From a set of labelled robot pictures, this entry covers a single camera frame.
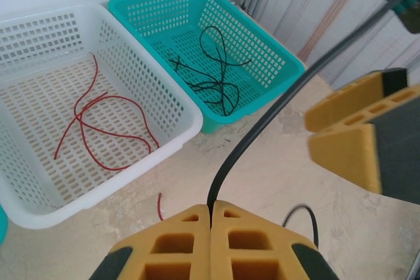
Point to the white plastic basket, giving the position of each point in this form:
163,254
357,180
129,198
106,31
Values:
33,31

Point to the teal plastic basket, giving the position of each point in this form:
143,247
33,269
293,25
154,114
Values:
2,224
164,8

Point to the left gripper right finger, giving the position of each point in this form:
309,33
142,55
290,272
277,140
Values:
249,244

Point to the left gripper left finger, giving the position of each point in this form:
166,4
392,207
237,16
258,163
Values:
177,244

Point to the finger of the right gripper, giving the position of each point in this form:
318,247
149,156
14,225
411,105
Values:
348,152
348,106

